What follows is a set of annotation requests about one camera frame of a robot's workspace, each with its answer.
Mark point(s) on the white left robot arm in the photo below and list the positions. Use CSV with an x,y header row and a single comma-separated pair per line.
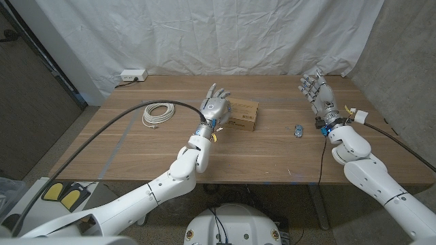
x,y
146,197

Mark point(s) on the yellow foot pedal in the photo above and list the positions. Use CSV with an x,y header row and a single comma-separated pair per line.
x,y
52,191
72,199

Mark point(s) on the clear plastic bin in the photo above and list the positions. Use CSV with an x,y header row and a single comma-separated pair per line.
x,y
10,195

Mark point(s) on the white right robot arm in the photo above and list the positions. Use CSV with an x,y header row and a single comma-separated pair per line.
x,y
381,183

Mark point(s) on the white power strip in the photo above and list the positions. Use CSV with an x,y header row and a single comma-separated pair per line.
x,y
133,75

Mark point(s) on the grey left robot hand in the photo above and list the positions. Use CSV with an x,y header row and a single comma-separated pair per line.
x,y
213,109

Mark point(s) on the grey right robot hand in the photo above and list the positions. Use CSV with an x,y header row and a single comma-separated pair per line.
x,y
323,98

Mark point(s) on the silver toy car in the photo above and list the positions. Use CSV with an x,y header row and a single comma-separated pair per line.
x,y
298,131

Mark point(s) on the grey table leg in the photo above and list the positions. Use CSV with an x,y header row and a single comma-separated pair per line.
x,y
142,219
319,207

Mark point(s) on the white backdrop cloth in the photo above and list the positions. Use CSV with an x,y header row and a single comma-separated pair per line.
x,y
211,37

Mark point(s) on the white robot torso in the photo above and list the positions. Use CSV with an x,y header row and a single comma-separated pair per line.
x,y
233,224

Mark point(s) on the cardboard packing box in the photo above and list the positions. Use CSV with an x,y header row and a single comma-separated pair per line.
x,y
245,114

